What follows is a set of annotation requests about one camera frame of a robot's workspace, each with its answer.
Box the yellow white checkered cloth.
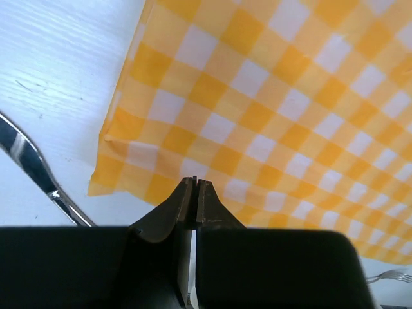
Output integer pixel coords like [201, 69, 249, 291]
[88, 1, 411, 265]

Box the silver fork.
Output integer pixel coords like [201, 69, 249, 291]
[366, 270, 412, 284]

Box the silver table knife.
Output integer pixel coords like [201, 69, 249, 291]
[1, 114, 96, 227]

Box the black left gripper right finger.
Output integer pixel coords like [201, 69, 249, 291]
[196, 180, 374, 308]

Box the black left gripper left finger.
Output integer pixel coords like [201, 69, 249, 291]
[1, 178, 197, 308]

